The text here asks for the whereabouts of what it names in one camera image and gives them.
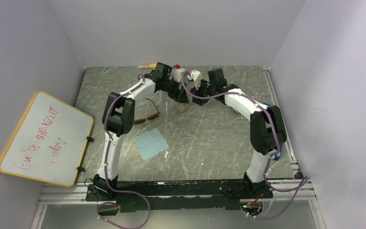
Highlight blue black marker pen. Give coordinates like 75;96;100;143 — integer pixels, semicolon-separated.
273;144;283;161

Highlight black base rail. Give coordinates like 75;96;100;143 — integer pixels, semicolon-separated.
86;177;273;213

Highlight pink yellow marker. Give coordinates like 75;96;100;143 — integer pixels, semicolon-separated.
138;63;157;69

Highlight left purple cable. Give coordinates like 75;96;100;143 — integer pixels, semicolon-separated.
96;74;152;229

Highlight left blue cleaning cloth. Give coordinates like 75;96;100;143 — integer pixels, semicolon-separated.
133;128;169;160

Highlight yellow framed whiteboard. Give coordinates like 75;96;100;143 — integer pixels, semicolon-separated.
0;91;94;187

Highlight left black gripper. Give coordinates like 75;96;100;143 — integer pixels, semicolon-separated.
162;77;189;104

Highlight brown glasses case green lining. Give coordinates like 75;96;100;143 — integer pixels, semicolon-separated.
174;95;193;113

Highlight brown tinted sunglasses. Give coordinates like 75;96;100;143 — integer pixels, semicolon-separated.
133;98;161;125

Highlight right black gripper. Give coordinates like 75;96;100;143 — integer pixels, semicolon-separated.
190;79;216;106

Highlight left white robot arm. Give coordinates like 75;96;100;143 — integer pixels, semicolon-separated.
93;62;188;200

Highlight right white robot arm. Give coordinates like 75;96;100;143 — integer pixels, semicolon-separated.
187;68;287;198

